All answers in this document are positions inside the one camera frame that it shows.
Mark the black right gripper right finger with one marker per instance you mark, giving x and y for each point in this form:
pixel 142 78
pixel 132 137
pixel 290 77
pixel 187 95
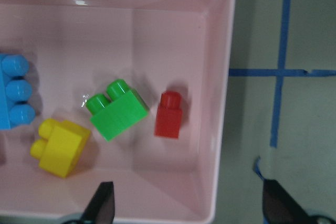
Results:
pixel 279 207

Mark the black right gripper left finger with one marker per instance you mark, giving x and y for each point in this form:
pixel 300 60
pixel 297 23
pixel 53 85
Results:
pixel 101 208

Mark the yellow toy block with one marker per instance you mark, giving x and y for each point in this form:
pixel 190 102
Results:
pixel 60 146

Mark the green toy block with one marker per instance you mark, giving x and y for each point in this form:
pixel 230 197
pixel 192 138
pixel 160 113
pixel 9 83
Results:
pixel 117 110

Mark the red toy block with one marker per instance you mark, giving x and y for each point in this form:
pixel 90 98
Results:
pixel 169 115

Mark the blue toy block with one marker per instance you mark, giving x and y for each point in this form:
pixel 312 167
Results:
pixel 15 92

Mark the pink plastic box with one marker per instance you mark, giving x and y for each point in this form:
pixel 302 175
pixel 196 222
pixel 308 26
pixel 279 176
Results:
pixel 148 78

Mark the brown paper table cover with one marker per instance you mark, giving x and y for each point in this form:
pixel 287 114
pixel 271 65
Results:
pixel 287 123

